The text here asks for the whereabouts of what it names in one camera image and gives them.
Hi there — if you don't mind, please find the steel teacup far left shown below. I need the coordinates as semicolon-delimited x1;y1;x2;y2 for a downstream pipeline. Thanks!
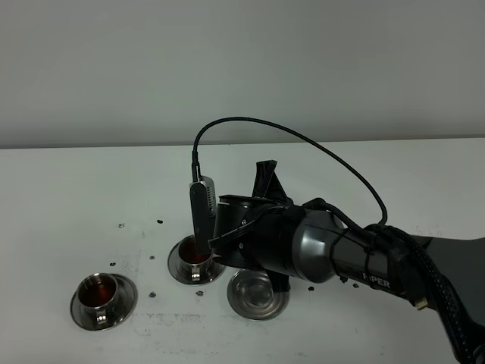
76;273;119;325

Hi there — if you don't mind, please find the steel saucer far left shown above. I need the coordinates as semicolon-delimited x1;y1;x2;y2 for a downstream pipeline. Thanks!
70;274;138;331

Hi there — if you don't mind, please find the right black camera cable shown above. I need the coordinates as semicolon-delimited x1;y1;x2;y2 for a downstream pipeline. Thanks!
192;116;389;228

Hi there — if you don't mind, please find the steel saucer near teapot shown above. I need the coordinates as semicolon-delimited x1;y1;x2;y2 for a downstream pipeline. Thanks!
167;235;225;285

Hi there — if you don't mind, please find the steel teapot base tray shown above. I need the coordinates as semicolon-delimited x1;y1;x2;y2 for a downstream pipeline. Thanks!
227;269;290;321

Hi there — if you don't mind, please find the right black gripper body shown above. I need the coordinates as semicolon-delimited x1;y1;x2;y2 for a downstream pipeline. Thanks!
209;195;303;271

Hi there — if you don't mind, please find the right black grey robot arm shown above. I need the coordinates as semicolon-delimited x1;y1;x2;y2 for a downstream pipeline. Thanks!
207;161;484;363

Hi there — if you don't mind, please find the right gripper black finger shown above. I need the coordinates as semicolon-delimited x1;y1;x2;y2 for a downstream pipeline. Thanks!
269;271;291;293
252;160;286;200

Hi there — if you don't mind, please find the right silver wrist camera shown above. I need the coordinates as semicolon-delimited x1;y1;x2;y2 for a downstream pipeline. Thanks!
189;176;217;254

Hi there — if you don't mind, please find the steel teacup near teapot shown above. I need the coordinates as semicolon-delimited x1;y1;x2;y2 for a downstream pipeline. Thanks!
177;236;214;284

